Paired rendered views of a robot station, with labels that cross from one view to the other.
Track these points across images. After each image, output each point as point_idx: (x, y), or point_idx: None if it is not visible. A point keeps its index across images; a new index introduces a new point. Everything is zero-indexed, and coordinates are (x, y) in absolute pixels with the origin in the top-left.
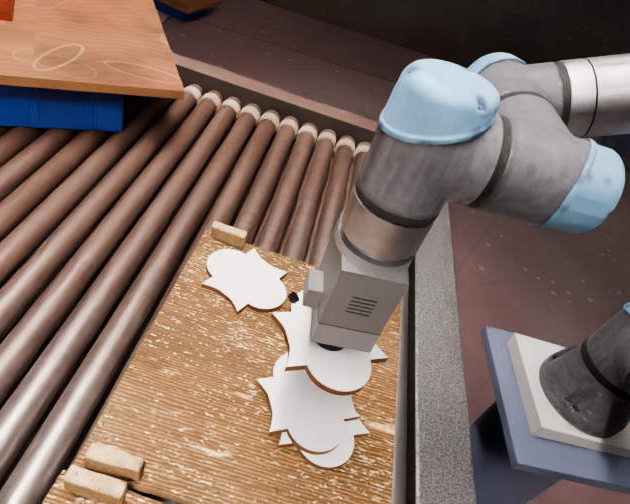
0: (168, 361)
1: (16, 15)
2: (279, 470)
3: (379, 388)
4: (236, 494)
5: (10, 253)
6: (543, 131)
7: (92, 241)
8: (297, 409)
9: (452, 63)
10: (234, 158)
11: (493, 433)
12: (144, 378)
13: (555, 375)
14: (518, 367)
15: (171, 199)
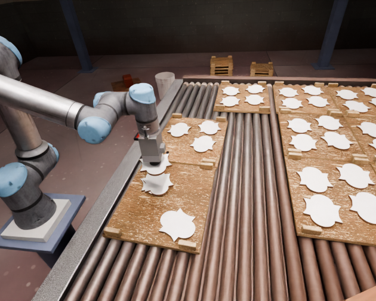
0: (200, 190)
1: None
2: (167, 171)
3: (131, 193)
4: (178, 166)
5: (271, 225)
6: (116, 92)
7: (246, 237)
8: (162, 178)
9: (137, 90)
10: None
11: (70, 232)
12: (206, 185)
13: (49, 209)
14: (55, 225)
15: (223, 282)
